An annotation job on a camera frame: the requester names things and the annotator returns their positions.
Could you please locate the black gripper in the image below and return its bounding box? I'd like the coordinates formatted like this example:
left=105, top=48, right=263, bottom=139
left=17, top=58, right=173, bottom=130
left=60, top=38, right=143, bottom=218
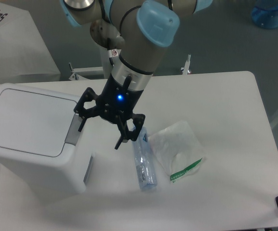
left=73, top=73, right=146, bottom=150

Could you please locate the white push-button trash can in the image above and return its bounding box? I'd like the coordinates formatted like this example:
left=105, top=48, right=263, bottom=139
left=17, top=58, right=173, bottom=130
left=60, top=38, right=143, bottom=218
left=0, top=83, right=92, bottom=194

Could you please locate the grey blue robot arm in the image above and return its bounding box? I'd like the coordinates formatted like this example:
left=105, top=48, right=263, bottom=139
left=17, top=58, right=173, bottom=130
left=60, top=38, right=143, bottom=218
left=60, top=0, right=211, bottom=144

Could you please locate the clear plastic water bottle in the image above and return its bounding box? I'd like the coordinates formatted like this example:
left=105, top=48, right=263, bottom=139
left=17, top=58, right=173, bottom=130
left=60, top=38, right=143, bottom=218
left=132, top=127, right=158, bottom=191

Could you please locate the white plastic tissue pack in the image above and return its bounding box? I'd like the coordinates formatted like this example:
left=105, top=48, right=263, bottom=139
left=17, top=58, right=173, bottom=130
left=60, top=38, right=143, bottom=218
left=148, top=120, right=206, bottom=183

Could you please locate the white cardboard box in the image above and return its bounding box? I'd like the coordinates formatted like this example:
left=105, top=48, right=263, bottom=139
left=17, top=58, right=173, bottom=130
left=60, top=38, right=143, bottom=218
left=0, top=3, right=60, bottom=82

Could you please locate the blue water jug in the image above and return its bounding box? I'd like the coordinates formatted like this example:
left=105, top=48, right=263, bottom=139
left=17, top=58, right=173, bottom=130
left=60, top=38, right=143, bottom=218
left=251, top=0, right=278, bottom=29

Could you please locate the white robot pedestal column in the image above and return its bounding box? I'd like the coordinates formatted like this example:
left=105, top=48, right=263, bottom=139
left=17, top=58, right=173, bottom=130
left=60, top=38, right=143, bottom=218
left=100, top=47, right=114, bottom=79

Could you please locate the white metal base frame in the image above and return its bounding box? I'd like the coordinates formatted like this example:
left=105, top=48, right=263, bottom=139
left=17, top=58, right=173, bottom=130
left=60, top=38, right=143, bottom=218
left=68, top=63, right=104, bottom=81

